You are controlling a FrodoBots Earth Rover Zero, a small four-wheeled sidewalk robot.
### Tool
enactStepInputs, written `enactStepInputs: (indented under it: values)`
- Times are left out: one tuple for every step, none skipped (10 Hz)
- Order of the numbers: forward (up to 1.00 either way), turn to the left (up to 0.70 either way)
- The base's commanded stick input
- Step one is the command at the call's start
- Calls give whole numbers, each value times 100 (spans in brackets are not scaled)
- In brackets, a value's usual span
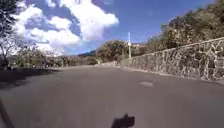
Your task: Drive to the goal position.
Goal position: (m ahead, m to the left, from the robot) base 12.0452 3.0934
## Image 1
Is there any round green tree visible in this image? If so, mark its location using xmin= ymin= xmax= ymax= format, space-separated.
xmin=96 ymin=40 xmax=129 ymax=63

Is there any distant hill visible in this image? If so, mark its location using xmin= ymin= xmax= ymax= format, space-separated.
xmin=77 ymin=49 xmax=98 ymax=58

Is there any row of trees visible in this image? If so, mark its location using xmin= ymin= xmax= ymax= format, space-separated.
xmin=131 ymin=0 xmax=224 ymax=58

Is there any row of bushes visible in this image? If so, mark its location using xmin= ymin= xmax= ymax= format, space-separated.
xmin=9 ymin=45 xmax=98 ymax=69

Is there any grey asphalt road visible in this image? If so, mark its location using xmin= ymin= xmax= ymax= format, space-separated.
xmin=0 ymin=64 xmax=224 ymax=128

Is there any white pole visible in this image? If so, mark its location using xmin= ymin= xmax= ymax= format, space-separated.
xmin=127 ymin=31 xmax=132 ymax=60

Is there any grey stone wall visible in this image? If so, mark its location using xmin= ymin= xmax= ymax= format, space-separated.
xmin=119 ymin=37 xmax=224 ymax=83

